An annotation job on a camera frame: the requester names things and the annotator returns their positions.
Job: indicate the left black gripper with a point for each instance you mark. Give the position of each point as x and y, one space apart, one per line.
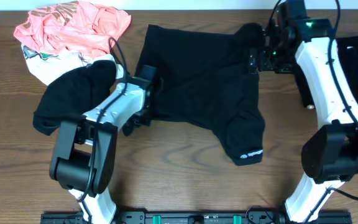
154 95

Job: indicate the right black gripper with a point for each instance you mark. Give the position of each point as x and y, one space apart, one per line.
263 52

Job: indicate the black t-shirt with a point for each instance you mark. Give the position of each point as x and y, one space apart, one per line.
205 79

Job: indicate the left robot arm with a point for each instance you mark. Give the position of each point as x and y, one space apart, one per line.
84 154

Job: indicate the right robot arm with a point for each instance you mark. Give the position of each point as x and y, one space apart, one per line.
298 43

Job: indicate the black garment under pile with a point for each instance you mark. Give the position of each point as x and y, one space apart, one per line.
75 92

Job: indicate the pink crumpled shirt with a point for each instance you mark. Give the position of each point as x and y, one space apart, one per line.
76 26

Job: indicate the white printed shirt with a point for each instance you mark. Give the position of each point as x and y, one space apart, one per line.
48 67

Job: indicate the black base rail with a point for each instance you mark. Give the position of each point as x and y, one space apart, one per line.
252 216

